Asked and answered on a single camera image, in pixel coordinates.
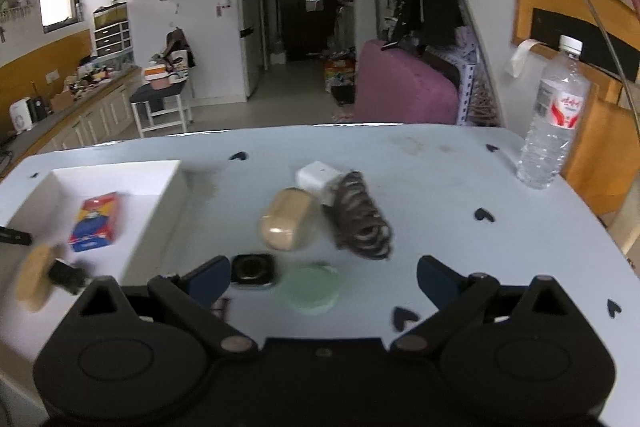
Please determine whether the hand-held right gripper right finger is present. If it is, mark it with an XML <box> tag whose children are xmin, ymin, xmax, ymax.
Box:
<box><xmin>390</xmin><ymin>255</ymin><xmax>583</xmax><ymax>358</ymax></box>

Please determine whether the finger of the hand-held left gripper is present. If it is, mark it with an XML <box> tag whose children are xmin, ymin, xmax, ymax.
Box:
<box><xmin>0</xmin><ymin>226</ymin><xmax>33</xmax><ymax>247</ymax></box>

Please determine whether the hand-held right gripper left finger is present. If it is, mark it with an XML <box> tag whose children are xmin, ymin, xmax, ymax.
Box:
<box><xmin>70</xmin><ymin>255</ymin><xmax>261</xmax><ymax>360</ymax></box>

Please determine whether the oval wooden block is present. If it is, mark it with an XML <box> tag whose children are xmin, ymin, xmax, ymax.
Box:
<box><xmin>15</xmin><ymin>243</ymin><xmax>66</xmax><ymax>314</ymax></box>

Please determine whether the black charger plug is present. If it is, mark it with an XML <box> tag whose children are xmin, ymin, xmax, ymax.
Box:
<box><xmin>47</xmin><ymin>258</ymin><xmax>94</xmax><ymax>296</ymax></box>

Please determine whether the red and blue card box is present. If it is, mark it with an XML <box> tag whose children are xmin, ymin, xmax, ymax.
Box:
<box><xmin>69</xmin><ymin>192</ymin><xmax>121</xmax><ymax>253</ymax></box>

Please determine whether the brown hair claw clip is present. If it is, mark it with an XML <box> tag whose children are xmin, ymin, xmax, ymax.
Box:
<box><xmin>332</xmin><ymin>171</ymin><xmax>394</xmax><ymax>261</ymax></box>

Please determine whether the beige oval case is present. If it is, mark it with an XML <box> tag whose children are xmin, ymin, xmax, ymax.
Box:
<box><xmin>258</xmin><ymin>188</ymin><xmax>321</xmax><ymax>252</ymax></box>

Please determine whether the white rectangular tray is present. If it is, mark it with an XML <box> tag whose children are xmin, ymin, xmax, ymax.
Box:
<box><xmin>0</xmin><ymin>160</ymin><xmax>197</xmax><ymax>290</ymax></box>

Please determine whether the white charger plug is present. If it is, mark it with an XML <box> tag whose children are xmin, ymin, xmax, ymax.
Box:
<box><xmin>295</xmin><ymin>161</ymin><xmax>344</xmax><ymax>207</ymax></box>

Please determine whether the small white heater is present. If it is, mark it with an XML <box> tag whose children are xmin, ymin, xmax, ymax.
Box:
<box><xmin>10</xmin><ymin>99</ymin><xmax>35</xmax><ymax>134</ymax></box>

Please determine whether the small cardboard box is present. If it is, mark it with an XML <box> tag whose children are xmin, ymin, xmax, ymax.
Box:
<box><xmin>50</xmin><ymin>91</ymin><xmax>76</xmax><ymax>113</ymax></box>

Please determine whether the kitchen counter with cabinets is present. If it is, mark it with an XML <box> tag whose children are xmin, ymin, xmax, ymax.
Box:
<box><xmin>0</xmin><ymin>67</ymin><xmax>144</xmax><ymax>168</ymax></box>

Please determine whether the white stool with blue top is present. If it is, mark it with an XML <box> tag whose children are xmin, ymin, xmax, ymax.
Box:
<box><xmin>130</xmin><ymin>79</ymin><xmax>194</xmax><ymax>138</ymax></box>

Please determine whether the clear plastic water bottle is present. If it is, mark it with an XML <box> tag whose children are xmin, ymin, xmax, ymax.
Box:
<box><xmin>516</xmin><ymin>35</ymin><xmax>591</xmax><ymax>190</ymax></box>

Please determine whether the white perforated shelf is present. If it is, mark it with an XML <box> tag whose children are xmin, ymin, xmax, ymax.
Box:
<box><xmin>425</xmin><ymin>42</ymin><xmax>501</xmax><ymax>128</ymax></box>

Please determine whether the pink sofa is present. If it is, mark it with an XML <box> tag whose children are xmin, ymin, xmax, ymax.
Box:
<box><xmin>352</xmin><ymin>39</ymin><xmax>460</xmax><ymax>126</ymax></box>

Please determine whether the pink lunch box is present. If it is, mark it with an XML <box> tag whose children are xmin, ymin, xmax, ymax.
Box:
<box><xmin>144</xmin><ymin>66</ymin><xmax>171</xmax><ymax>90</ymax></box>

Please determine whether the grey drawer organizer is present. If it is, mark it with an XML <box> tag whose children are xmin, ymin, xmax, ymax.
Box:
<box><xmin>93</xmin><ymin>21</ymin><xmax>132</xmax><ymax>58</ymax></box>

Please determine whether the colourful box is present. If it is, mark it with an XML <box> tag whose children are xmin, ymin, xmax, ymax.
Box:
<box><xmin>324</xmin><ymin>58</ymin><xmax>357</xmax><ymax>93</ymax></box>

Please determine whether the white cloth strip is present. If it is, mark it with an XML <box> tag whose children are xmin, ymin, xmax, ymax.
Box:
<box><xmin>506</xmin><ymin>39</ymin><xmax>546</xmax><ymax>78</ymax></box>

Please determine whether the glass fish tank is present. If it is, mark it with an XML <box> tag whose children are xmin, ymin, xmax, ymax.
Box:
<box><xmin>93</xmin><ymin>3</ymin><xmax>129</xmax><ymax>28</ymax></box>

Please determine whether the dark wooden door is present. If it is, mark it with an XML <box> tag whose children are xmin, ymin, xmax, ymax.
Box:
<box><xmin>274</xmin><ymin>0</ymin><xmax>354</xmax><ymax>63</ymax></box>

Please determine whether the white wall rack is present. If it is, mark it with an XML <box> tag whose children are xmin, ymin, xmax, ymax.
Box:
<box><xmin>0</xmin><ymin>0</ymin><xmax>41</xmax><ymax>26</ymax></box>

